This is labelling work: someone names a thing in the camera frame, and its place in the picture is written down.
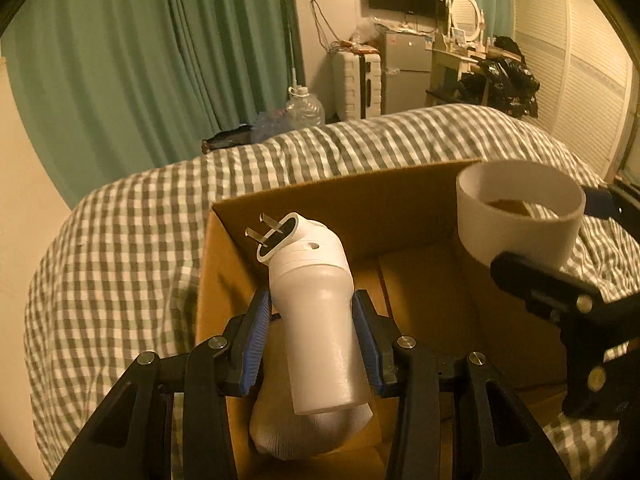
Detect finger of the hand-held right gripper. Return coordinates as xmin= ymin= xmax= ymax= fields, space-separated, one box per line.
xmin=581 ymin=186 xmax=640 ymax=222
xmin=491 ymin=251 xmax=607 ymax=327

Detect clear water jug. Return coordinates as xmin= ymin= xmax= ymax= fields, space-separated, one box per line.
xmin=285 ymin=85 xmax=327 ymax=133

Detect hanging wall cable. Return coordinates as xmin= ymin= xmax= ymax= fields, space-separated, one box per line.
xmin=310 ymin=0 xmax=342 ymax=54

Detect cardboard box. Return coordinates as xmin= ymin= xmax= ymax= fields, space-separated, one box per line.
xmin=195 ymin=160 xmax=576 ymax=480

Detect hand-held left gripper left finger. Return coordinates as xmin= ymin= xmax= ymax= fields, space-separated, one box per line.
xmin=50 ymin=287 xmax=273 ymax=480

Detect grey mini fridge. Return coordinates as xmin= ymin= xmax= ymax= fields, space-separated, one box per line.
xmin=381 ymin=30 xmax=434 ymax=115

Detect green curtain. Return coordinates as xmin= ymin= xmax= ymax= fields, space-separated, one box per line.
xmin=0 ymin=0 xmax=306 ymax=201

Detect clutter on suitcase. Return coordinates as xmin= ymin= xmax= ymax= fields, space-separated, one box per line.
xmin=339 ymin=17 xmax=396 ymax=57

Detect white sock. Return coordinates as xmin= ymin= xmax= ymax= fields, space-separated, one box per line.
xmin=249 ymin=385 xmax=375 ymax=461

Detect white suitcase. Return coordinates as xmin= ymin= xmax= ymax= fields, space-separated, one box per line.
xmin=332 ymin=50 xmax=384 ymax=121

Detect crumpled clear plastic bag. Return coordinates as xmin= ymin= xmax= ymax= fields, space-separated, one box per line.
xmin=249 ymin=109 xmax=292 ymax=145

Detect white oval mirror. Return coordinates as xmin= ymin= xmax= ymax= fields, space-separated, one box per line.
xmin=451 ymin=0 xmax=487 ymax=42

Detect white louvered wardrobe doors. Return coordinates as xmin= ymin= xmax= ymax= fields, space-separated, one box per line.
xmin=512 ymin=0 xmax=635 ymax=177

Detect grey checked blanket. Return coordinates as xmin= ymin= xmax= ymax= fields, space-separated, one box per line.
xmin=22 ymin=102 xmax=640 ymax=480

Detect white dressing table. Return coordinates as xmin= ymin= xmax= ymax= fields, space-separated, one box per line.
xmin=426 ymin=47 xmax=482 ymax=108

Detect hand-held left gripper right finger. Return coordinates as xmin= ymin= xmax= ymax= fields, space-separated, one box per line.
xmin=350 ymin=290 xmax=573 ymax=480

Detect pile of black bags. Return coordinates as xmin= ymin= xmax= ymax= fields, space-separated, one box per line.
xmin=459 ymin=35 xmax=541 ymax=117

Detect white plug-in device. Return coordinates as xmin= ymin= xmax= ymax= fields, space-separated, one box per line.
xmin=245 ymin=212 xmax=373 ymax=415

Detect white tape roll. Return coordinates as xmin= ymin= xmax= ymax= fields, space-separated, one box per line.
xmin=455 ymin=159 xmax=587 ymax=268

